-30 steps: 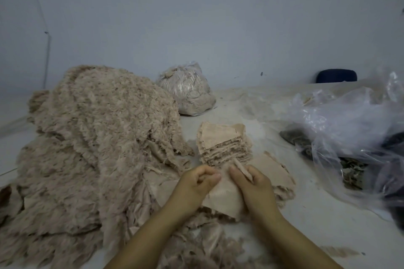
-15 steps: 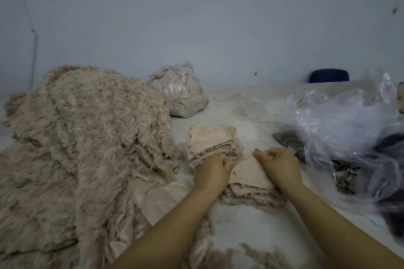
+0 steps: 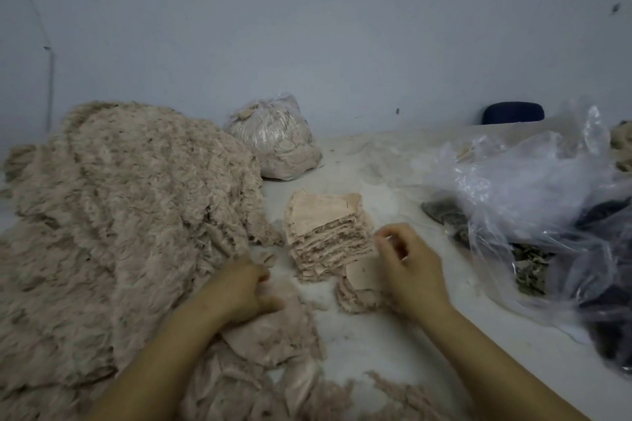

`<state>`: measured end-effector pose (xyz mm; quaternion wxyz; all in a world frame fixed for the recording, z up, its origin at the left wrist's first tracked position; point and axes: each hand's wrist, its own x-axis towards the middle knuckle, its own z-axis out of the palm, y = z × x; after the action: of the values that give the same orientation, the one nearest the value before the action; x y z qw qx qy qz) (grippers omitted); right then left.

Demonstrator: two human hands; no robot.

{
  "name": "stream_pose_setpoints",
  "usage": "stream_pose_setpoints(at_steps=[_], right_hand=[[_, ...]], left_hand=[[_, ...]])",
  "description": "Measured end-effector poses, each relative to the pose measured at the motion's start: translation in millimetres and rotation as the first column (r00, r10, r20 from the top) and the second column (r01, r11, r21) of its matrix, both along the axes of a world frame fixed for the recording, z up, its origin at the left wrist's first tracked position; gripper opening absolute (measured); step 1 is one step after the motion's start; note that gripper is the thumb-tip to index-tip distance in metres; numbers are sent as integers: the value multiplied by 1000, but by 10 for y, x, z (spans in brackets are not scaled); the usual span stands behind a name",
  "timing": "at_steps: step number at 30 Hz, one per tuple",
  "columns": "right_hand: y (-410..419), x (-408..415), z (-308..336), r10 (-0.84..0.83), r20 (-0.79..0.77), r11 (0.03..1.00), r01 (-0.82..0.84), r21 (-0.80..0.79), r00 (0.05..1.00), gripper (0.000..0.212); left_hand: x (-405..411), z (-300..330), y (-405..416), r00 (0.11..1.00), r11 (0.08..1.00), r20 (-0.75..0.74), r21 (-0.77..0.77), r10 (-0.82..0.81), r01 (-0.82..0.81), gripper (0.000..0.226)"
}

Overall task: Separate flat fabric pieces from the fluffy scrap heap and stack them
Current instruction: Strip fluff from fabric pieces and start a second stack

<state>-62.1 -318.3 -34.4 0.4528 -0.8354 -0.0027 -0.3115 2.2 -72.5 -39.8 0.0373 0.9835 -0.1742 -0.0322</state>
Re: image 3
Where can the person's right hand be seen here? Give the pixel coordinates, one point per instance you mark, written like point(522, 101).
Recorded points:
point(415, 273)

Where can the person's left forearm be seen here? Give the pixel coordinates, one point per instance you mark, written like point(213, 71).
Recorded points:
point(153, 371)

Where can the beige fur pile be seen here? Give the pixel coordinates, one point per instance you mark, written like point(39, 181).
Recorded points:
point(622, 144)

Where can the blue chair back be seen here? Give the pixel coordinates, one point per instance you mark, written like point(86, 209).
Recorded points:
point(513, 113)

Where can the large pile beige fabric scraps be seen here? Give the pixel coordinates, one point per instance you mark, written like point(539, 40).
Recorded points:
point(109, 238)

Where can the person's right forearm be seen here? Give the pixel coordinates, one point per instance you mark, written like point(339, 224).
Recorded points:
point(509, 376)

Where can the large clear plastic bag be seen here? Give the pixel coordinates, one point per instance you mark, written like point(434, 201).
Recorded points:
point(538, 199)

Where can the person's left hand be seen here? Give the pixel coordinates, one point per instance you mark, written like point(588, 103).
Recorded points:
point(235, 292)

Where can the beige scrap strips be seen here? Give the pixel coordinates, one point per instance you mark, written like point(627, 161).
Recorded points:
point(267, 356)

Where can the clear bag of beige scraps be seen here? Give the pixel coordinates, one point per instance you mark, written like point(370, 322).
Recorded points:
point(274, 137)

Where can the stack of sorted beige pieces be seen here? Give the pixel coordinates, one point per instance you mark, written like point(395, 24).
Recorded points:
point(326, 233)

